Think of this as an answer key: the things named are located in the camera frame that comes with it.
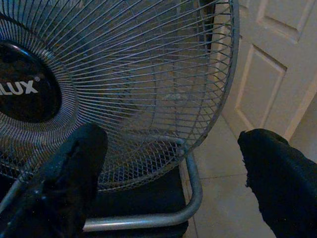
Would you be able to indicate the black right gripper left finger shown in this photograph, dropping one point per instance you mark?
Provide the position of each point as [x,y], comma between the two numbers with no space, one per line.
[64,178]

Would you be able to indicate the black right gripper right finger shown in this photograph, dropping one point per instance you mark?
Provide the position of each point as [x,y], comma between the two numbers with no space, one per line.
[282,188]

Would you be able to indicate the silver metal floor fan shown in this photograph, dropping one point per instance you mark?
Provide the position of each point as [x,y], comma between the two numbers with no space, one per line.
[24,86]

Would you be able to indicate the white panelled door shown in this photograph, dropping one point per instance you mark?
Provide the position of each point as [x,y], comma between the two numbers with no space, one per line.
[272,37]

